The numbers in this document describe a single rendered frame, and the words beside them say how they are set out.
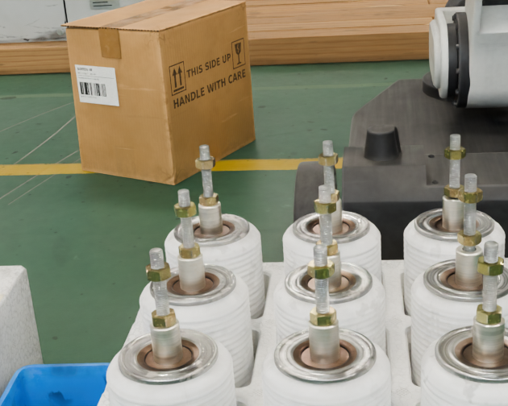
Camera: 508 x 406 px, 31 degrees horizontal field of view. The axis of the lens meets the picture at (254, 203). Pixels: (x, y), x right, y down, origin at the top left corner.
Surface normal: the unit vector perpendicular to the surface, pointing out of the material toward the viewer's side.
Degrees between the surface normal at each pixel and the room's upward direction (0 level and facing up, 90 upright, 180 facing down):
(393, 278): 0
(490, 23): 30
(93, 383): 88
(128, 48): 90
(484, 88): 109
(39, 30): 90
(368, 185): 46
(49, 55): 90
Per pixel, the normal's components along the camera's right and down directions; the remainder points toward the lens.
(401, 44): -0.13, 0.37
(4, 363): 1.00, -0.04
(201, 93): 0.85, 0.14
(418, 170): -0.14, -0.39
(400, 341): -0.07, -0.93
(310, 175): -0.14, -0.76
